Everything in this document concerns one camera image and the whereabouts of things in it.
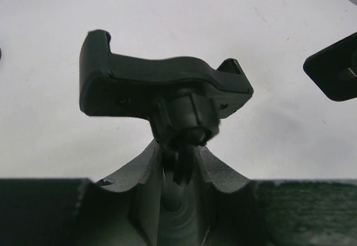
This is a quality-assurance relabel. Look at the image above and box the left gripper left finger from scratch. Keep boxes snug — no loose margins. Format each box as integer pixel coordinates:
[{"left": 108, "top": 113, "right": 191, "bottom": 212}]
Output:
[{"left": 1, "top": 142, "right": 162, "bottom": 245}]

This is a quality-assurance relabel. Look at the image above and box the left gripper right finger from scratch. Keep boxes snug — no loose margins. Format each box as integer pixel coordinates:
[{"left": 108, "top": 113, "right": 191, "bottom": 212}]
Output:
[{"left": 195, "top": 147, "right": 356, "bottom": 245}]

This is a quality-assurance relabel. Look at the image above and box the black round base stand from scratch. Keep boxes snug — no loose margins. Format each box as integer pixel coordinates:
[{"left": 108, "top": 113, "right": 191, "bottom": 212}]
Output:
[{"left": 79, "top": 30, "right": 253, "bottom": 245}]

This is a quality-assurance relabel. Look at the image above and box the black phone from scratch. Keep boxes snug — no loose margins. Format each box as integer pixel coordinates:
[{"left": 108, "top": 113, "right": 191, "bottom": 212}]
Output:
[{"left": 303, "top": 33, "right": 356, "bottom": 102}]

